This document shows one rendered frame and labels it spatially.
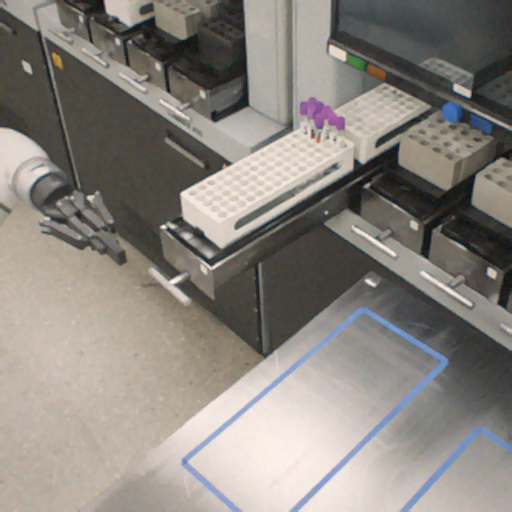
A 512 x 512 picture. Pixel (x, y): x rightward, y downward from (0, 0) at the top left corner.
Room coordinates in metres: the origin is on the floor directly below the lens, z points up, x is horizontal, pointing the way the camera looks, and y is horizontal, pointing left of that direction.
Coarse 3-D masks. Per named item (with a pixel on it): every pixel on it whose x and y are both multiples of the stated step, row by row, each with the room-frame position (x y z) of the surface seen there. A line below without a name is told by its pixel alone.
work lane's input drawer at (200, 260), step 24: (360, 168) 1.11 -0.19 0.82; (336, 192) 1.06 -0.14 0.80; (360, 192) 1.10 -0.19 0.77; (288, 216) 1.00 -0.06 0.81; (312, 216) 1.02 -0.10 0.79; (168, 240) 0.98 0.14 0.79; (192, 240) 0.95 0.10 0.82; (240, 240) 0.94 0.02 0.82; (264, 240) 0.96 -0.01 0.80; (288, 240) 0.99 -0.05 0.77; (192, 264) 0.93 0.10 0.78; (216, 264) 0.90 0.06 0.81; (240, 264) 0.93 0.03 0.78; (168, 288) 0.91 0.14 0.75; (216, 288) 0.89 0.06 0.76
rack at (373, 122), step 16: (368, 96) 1.26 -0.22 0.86; (384, 96) 1.27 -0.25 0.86; (400, 96) 1.26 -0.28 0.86; (336, 112) 1.21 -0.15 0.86; (352, 112) 1.21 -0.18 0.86; (368, 112) 1.21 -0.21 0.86; (384, 112) 1.21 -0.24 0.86; (400, 112) 1.21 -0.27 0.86; (416, 112) 1.21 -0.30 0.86; (432, 112) 1.25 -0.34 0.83; (352, 128) 1.16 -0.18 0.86; (368, 128) 1.16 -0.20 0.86; (384, 128) 1.15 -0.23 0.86; (400, 128) 1.23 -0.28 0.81; (368, 144) 1.13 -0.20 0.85; (384, 144) 1.16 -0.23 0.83
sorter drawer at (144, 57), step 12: (144, 36) 1.62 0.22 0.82; (132, 48) 1.61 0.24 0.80; (144, 48) 1.58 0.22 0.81; (156, 48) 1.57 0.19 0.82; (168, 48) 1.59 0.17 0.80; (180, 48) 1.56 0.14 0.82; (132, 60) 1.61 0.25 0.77; (144, 60) 1.57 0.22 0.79; (156, 60) 1.54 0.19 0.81; (168, 60) 1.54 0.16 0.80; (120, 72) 1.59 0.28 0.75; (144, 72) 1.58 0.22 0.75; (156, 72) 1.54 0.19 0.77; (168, 72) 1.53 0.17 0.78; (132, 84) 1.54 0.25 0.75; (156, 84) 1.55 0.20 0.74
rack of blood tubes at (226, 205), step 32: (256, 160) 1.09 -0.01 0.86; (288, 160) 1.09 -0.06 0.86; (320, 160) 1.08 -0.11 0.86; (352, 160) 1.11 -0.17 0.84; (192, 192) 1.01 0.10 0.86; (224, 192) 1.01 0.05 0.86; (256, 192) 1.00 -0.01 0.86; (288, 192) 1.06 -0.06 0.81; (192, 224) 0.98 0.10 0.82; (224, 224) 0.93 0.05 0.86; (256, 224) 0.97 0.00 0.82
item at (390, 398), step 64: (320, 320) 0.76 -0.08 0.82; (384, 320) 0.75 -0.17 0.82; (448, 320) 0.75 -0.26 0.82; (256, 384) 0.65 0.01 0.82; (320, 384) 0.65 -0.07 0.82; (384, 384) 0.64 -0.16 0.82; (448, 384) 0.64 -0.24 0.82; (192, 448) 0.56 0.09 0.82; (256, 448) 0.56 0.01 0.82; (320, 448) 0.55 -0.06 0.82; (384, 448) 0.55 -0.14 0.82; (448, 448) 0.54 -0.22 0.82
